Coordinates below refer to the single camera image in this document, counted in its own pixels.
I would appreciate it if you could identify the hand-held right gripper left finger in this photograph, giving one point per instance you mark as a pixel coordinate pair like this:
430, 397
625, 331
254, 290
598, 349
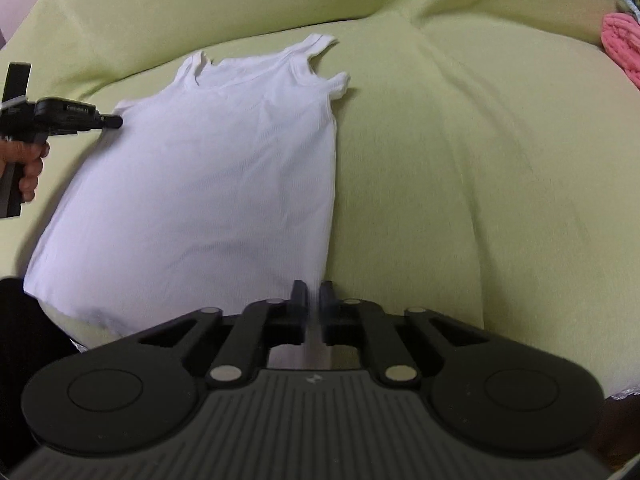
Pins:
299, 302

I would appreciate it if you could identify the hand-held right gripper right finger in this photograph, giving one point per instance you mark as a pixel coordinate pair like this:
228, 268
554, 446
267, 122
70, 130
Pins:
327, 302

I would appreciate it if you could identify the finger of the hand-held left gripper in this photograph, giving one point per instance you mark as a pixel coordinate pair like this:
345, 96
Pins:
112, 121

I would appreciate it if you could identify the white tank top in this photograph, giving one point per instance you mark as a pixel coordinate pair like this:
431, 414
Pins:
210, 170

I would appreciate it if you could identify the person's left hand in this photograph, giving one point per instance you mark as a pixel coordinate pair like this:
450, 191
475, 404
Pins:
31, 170

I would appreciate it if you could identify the light green sofa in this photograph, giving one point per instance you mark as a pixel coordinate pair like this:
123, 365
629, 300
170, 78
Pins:
450, 160

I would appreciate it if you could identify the person's dark clothing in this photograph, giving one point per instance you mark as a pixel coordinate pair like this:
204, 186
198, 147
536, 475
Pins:
25, 340

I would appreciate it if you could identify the white lace cloth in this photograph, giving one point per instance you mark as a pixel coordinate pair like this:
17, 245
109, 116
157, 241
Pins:
625, 393

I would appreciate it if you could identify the pink knitted cloth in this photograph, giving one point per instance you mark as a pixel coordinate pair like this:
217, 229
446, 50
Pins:
625, 42

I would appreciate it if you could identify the light blue plastic object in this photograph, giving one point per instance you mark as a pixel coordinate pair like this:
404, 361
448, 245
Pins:
628, 4

